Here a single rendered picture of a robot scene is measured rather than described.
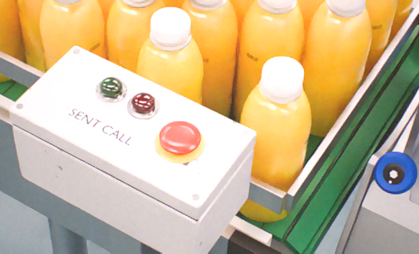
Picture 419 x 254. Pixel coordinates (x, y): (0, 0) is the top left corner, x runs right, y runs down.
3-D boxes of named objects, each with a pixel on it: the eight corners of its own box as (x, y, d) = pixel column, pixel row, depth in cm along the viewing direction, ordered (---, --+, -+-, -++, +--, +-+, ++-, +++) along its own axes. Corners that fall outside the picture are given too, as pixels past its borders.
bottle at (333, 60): (337, 148, 105) (365, 30, 91) (282, 123, 107) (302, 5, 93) (360, 109, 109) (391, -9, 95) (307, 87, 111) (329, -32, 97)
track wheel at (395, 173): (422, 164, 92) (425, 161, 94) (382, 146, 94) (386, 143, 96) (404, 203, 93) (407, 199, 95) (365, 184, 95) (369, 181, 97)
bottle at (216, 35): (176, 87, 110) (179, -34, 96) (233, 93, 110) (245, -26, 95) (167, 130, 105) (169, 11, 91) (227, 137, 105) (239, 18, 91)
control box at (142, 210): (194, 273, 81) (198, 205, 73) (19, 177, 87) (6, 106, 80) (249, 197, 87) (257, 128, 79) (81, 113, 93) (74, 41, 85)
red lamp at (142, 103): (146, 119, 80) (146, 111, 79) (126, 109, 80) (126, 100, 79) (160, 104, 81) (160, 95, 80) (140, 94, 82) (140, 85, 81)
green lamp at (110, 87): (114, 103, 81) (113, 94, 80) (94, 93, 81) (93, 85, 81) (128, 89, 82) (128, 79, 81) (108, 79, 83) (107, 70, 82)
